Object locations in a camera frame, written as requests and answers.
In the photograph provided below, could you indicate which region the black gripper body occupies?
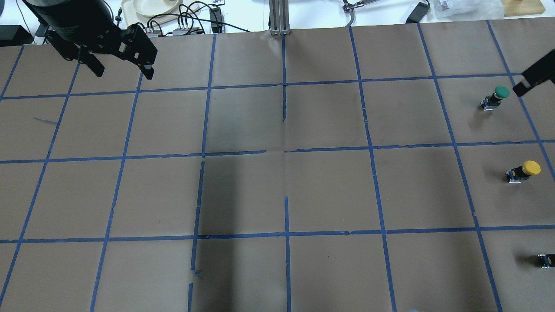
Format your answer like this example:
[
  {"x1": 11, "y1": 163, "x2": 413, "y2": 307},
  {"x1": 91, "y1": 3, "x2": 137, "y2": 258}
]
[{"x1": 24, "y1": 0, "x2": 158, "y2": 67}]

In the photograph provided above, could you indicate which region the beige tray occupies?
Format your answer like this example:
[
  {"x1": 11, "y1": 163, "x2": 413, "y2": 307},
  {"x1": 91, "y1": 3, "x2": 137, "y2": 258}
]
[{"x1": 121, "y1": 0, "x2": 200, "y2": 26}]

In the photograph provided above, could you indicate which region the aluminium frame post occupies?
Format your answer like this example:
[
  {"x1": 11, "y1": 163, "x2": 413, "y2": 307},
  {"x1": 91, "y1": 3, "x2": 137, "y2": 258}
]
[{"x1": 269, "y1": 0, "x2": 291, "y2": 36}]

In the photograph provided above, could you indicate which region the beige plate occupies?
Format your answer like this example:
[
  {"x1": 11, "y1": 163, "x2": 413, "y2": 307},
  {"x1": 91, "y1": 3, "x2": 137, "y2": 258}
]
[{"x1": 132, "y1": 0, "x2": 181, "y2": 16}]

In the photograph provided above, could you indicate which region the yellow push button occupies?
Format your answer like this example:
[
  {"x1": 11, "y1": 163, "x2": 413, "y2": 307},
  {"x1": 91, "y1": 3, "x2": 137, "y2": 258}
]
[{"x1": 506, "y1": 160, "x2": 541, "y2": 183}]

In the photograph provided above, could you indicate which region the wooden cutting board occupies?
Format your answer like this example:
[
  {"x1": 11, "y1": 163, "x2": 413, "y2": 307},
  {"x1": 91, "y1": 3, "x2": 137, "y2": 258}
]
[{"x1": 501, "y1": 0, "x2": 545, "y2": 17}]

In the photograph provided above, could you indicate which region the green push button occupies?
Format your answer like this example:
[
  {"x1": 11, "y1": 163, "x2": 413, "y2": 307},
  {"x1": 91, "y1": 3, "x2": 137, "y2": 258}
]
[{"x1": 480, "y1": 86, "x2": 510, "y2": 112}]

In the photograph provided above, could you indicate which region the black power adapter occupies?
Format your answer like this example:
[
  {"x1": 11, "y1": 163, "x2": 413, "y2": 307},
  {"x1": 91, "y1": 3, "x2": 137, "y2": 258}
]
[{"x1": 209, "y1": 6, "x2": 224, "y2": 33}]

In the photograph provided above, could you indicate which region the clear plastic bag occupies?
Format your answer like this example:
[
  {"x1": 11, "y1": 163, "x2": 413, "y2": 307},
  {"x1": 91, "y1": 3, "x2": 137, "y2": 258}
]
[{"x1": 430, "y1": 0, "x2": 505, "y2": 20}]

